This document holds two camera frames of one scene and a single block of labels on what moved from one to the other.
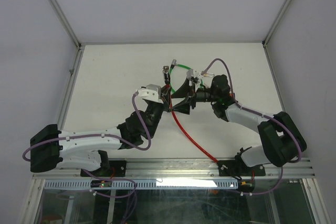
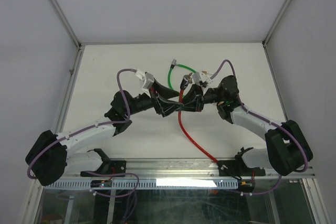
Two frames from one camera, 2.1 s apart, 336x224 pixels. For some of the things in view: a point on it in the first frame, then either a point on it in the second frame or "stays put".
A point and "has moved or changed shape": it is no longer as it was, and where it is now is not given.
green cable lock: [174, 64] stays put
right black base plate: [235, 168] stays put
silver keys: [165, 69] has moved or changed shape
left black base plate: [114, 169] stays put
